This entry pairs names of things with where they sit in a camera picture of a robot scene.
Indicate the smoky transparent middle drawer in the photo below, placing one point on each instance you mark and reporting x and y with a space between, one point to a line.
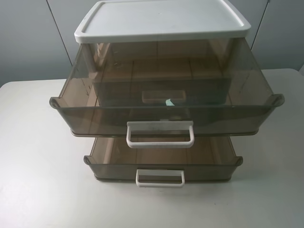
195 92

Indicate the smoky transparent drawer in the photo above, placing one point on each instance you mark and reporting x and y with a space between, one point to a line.
209 159
249 102
195 92

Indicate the white plastic drawer cabinet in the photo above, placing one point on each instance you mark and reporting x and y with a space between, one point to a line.
122 21

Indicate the smoky transparent upper drawer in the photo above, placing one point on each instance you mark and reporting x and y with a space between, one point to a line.
249 102

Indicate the smoky transparent lower drawer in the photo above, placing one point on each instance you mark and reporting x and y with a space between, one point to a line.
209 159

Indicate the white upper drawer handle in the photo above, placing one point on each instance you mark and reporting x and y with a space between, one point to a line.
159 129

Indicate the white drawer handle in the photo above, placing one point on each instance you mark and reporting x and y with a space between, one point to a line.
159 129
159 174

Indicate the white lower drawer handle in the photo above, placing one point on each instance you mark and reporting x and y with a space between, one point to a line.
159 174

